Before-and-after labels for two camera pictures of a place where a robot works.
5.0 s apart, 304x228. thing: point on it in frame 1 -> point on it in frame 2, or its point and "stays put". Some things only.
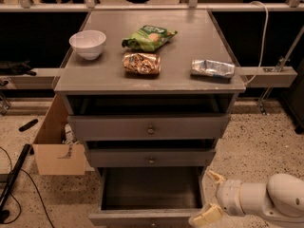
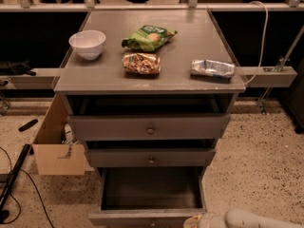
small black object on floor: x=28 y=125 stays put
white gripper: x=226 y=193 -> x=211 y=221
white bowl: x=87 y=43 stays put
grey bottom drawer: x=147 y=197 stays put
